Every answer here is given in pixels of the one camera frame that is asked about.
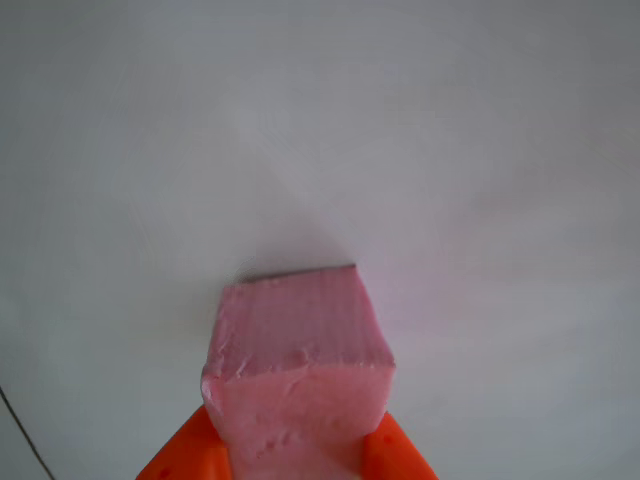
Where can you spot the pink foam block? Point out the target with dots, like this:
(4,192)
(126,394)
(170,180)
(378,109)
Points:
(300,360)

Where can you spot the white paper sheet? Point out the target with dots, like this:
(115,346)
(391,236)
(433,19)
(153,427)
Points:
(320,125)

